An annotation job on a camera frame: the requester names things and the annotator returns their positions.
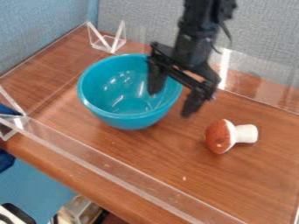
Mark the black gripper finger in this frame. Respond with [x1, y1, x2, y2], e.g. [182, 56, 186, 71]
[146, 61, 166, 95]
[181, 88, 210, 118]

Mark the blue plastic bowl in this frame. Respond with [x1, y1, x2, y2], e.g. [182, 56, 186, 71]
[77, 53, 182, 130]

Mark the clear acrylic corner bracket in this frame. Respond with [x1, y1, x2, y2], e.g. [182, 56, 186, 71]
[86, 20, 126, 54]

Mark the clear acrylic front barrier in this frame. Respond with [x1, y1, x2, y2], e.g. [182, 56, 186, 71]
[0, 86, 245, 224]

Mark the grey metal table frame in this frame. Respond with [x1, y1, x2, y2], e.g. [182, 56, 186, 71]
[49, 195, 102, 224]

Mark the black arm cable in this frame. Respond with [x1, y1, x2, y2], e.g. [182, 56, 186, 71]
[209, 20, 234, 55]

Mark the blue cloth object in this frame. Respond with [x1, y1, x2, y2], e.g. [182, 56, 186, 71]
[0, 102, 21, 173]

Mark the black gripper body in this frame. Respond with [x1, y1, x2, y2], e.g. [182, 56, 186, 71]
[146, 30, 220, 98]

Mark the black and white object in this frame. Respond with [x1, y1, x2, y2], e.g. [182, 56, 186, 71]
[0, 203, 35, 224]

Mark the orange and white toy mushroom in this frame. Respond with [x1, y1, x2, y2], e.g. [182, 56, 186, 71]
[204, 119, 257, 154]

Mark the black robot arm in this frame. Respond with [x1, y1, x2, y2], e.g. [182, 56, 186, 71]
[146, 0, 237, 117]

